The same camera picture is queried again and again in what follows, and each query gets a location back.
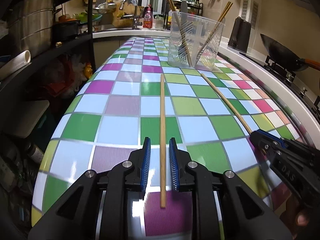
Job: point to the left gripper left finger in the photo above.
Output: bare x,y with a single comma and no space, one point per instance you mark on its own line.
95,205

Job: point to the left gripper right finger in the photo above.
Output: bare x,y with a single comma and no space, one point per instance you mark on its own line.
224,207

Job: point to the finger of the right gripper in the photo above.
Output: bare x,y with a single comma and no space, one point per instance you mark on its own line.
271,138
263,146

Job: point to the clear plastic utensil basket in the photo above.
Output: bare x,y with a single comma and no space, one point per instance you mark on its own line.
203,37

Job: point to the white handled fork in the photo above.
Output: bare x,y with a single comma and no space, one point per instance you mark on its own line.
182,50

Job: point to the person right hand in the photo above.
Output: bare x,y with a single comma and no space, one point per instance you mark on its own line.
308,225

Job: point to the black gas stove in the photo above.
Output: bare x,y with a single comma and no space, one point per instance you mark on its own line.
290,80

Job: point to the black electric kettle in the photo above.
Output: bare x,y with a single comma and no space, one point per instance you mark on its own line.
240,35

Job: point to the white paper roll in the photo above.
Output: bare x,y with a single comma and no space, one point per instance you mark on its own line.
15,64

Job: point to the chrome sink faucet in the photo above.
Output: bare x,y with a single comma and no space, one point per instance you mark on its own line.
133,15

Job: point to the red dish soap bottle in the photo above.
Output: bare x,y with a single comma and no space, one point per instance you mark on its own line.
148,17

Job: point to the orange lidded black pot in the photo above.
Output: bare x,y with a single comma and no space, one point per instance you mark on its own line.
65,31

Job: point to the large steel stockpot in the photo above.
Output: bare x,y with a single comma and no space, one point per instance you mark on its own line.
30,24

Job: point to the wooden cutting board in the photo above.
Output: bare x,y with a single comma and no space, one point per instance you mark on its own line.
116,22

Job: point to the black metal shelf rack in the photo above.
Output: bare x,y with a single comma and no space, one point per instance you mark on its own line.
16,79

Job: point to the black wok with handle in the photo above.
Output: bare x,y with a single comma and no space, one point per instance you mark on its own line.
285,57

